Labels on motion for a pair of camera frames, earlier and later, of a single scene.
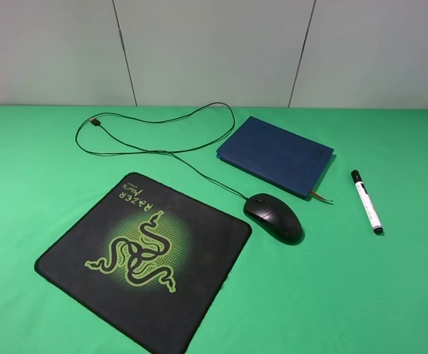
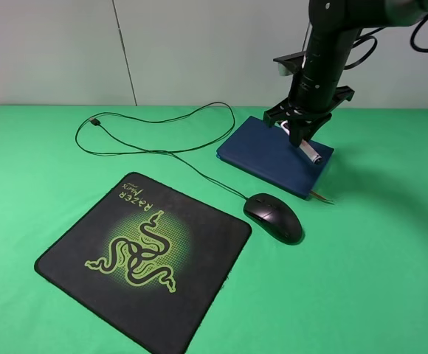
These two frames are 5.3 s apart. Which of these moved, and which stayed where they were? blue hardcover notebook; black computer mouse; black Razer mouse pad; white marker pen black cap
Moved: white marker pen black cap
Stayed: black Razer mouse pad; black computer mouse; blue hardcover notebook
